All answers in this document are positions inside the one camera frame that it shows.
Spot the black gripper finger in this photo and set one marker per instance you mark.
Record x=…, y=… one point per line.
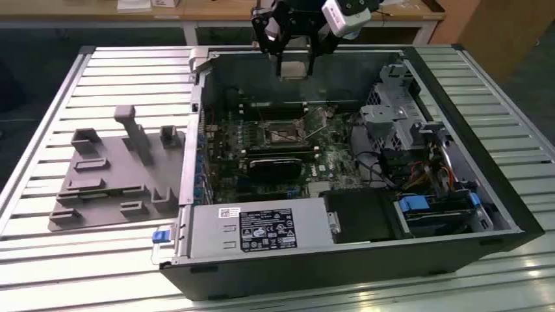
x=324, y=44
x=266, y=32

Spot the silver square CPU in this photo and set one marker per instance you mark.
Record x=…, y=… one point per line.
x=294, y=70

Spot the black RAM slot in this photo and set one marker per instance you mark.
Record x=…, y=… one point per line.
x=281, y=154
x=281, y=150
x=278, y=112
x=277, y=116
x=281, y=147
x=281, y=158
x=281, y=108
x=285, y=103

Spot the CPU socket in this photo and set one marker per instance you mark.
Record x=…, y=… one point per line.
x=281, y=133

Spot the small white box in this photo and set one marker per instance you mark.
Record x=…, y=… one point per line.
x=165, y=3

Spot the metal drive cage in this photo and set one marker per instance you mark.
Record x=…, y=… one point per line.
x=389, y=117

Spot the white cardboard box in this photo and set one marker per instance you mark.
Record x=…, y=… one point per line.
x=133, y=6

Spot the green motherboard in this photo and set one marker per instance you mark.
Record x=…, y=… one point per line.
x=337, y=162

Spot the wooden cabinet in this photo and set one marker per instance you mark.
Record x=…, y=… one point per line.
x=497, y=29

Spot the black graphics card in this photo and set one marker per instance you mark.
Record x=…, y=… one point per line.
x=272, y=169

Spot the wooden desk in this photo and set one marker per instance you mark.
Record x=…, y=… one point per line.
x=86, y=13

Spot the silver chipset heatsink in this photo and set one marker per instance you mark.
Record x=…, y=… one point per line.
x=320, y=188

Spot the hard disk in blue carrier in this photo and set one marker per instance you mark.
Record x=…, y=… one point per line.
x=413, y=203

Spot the black plastic shroud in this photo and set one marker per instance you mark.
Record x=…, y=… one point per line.
x=358, y=214

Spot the grey parts rack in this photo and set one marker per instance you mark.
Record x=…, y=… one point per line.
x=112, y=169

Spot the grey power supply unit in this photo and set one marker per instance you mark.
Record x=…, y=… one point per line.
x=208, y=234

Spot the blue release latch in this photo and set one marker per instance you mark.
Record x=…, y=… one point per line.
x=160, y=236

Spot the black open PC case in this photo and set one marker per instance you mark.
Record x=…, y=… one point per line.
x=302, y=276

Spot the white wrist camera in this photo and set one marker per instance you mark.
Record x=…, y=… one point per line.
x=346, y=16

